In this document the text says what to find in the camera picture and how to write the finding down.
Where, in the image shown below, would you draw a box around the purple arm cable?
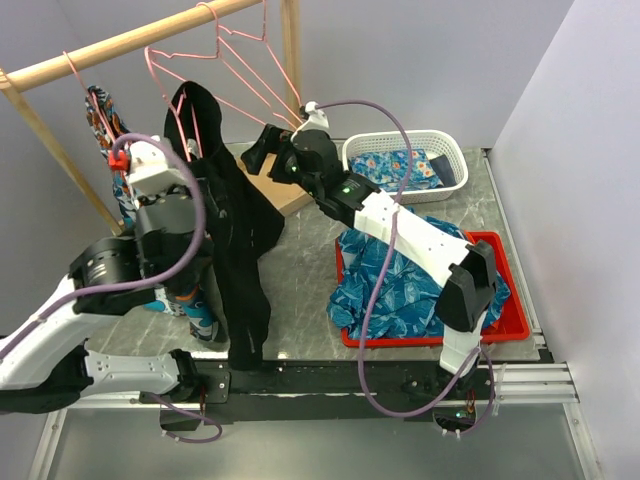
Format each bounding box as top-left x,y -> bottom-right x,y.
0,132 -> 224,445
314,99 -> 496,436

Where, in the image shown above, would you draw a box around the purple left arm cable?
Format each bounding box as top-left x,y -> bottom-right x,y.
0,132 -> 224,445

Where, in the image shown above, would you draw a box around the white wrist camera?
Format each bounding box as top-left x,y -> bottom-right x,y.
108,141 -> 186,198
296,101 -> 329,133

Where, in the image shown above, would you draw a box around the pink hanger holding shorts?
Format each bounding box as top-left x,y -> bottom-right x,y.
63,51 -> 129,153

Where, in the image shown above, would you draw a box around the red plastic tray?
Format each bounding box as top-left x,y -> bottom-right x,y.
335,231 -> 530,348

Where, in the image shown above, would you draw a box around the orange blue patterned shorts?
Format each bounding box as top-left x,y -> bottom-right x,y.
83,85 -> 224,344

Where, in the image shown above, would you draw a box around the aluminium frame rail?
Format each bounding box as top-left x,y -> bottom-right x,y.
29,363 -> 601,479

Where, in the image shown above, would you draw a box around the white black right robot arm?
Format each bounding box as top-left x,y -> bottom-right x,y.
241,120 -> 497,399

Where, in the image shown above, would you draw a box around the blue floral shorts in basket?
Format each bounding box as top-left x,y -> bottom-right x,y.
347,149 -> 443,192

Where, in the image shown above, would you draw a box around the blue leaf-print shorts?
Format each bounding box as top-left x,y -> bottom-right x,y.
325,215 -> 511,341

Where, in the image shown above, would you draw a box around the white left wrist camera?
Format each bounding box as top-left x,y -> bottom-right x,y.
108,141 -> 186,198

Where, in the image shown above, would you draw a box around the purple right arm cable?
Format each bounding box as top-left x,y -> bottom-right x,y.
314,99 -> 496,436

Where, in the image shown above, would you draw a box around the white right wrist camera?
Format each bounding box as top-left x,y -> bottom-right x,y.
296,101 -> 329,133

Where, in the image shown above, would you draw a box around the pink wire hanger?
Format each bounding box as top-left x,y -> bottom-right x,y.
220,1 -> 303,129
144,46 -> 217,161
149,2 -> 301,132

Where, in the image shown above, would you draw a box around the wooden clothes rack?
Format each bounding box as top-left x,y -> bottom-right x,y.
1,0 -> 301,233

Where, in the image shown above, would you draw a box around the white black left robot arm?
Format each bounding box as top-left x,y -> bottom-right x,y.
1,188 -> 206,414

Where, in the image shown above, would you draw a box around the dark denim cloth in basket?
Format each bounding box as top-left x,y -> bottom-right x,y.
430,155 -> 457,188

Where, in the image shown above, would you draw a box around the black shorts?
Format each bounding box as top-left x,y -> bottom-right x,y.
163,81 -> 285,371

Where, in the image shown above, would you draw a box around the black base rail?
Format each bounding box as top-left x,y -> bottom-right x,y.
138,357 -> 481,436

